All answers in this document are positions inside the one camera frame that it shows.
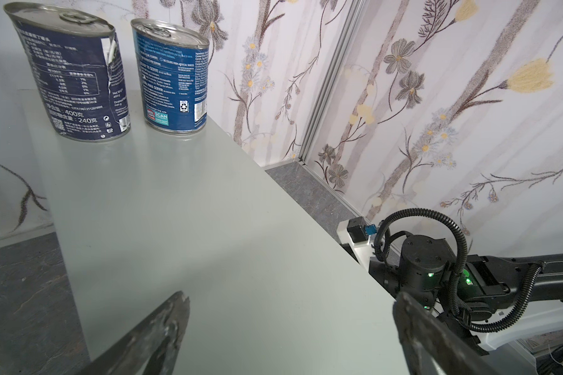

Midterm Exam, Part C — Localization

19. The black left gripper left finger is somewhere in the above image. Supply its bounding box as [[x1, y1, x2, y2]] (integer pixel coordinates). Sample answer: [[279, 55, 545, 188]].
[[80, 291, 190, 374]]

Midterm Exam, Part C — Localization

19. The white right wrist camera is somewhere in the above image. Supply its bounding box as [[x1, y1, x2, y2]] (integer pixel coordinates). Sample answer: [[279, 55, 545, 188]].
[[336, 217, 378, 271]]

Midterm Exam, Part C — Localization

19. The light blue label can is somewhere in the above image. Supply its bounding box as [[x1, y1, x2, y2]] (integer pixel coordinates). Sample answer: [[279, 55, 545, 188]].
[[131, 18, 210, 135]]

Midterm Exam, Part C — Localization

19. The dark navy label can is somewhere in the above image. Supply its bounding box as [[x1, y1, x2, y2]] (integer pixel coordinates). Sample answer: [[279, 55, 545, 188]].
[[4, 2, 131, 142]]

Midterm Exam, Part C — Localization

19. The aluminium corner post right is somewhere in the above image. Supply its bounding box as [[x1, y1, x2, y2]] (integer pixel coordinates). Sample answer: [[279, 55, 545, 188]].
[[298, 0, 368, 166]]

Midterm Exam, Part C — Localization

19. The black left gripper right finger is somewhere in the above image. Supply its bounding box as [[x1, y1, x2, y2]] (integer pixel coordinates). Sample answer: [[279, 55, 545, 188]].
[[393, 292, 497, 374]]

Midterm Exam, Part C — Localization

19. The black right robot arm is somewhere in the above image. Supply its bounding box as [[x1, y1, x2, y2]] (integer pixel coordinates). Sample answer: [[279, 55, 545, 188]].
[[364, 208, 563, 355]]

